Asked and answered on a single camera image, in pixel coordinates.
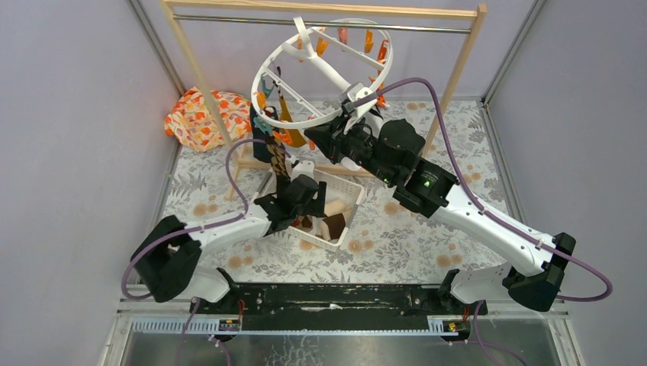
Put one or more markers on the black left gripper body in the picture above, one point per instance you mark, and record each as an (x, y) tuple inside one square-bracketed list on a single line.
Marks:
[(282, 165)]

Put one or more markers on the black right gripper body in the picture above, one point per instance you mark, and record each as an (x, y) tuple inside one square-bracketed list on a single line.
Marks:
[(356, 145)]

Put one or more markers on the brown yellow argyle sock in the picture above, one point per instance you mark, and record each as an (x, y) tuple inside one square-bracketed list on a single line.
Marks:
[(278, 154)]

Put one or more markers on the white sock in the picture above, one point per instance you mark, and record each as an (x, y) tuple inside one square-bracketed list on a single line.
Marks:
[(371, 122)]

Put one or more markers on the beige brown ribbed sock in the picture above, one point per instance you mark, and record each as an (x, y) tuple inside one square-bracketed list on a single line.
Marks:
[(331, 227)]

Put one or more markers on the white round clip hanger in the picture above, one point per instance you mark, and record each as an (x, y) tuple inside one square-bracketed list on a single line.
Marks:
[(300, 47)]

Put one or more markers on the navy blue patterned sock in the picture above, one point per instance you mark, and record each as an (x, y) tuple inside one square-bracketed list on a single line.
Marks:
[(260, 150)]

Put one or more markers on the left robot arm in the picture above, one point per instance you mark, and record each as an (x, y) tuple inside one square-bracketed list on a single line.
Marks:
[(167, 260)]

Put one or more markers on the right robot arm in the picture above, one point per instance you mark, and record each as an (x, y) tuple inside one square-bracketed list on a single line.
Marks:
[(534, 268)]

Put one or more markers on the brown orange argyle sock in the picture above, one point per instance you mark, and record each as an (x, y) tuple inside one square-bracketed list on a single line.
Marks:
[(304, 223)]

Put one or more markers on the floral grey table cloth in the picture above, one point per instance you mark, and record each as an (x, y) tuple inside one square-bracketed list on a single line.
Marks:
[(385, 242)]

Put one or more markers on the pink clothes peg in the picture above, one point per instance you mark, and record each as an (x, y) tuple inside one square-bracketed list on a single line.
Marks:
[(342, 35)]

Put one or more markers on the orange floral cloth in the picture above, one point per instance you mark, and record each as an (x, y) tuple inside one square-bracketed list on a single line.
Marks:
[(191, 123)]

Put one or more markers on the metal hanging rod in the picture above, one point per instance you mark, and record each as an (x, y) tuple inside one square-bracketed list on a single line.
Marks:
[(351, 24)]

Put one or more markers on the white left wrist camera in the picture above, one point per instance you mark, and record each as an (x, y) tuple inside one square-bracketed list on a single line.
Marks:
[(303, 167)]

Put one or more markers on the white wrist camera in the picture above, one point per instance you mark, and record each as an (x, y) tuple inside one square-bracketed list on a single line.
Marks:
[(356, 101), (303, 167)]

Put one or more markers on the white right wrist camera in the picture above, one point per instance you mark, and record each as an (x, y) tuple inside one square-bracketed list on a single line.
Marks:
[(356, 101)]

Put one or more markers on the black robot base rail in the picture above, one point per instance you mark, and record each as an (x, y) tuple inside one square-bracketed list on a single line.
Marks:
[(338, 307)]

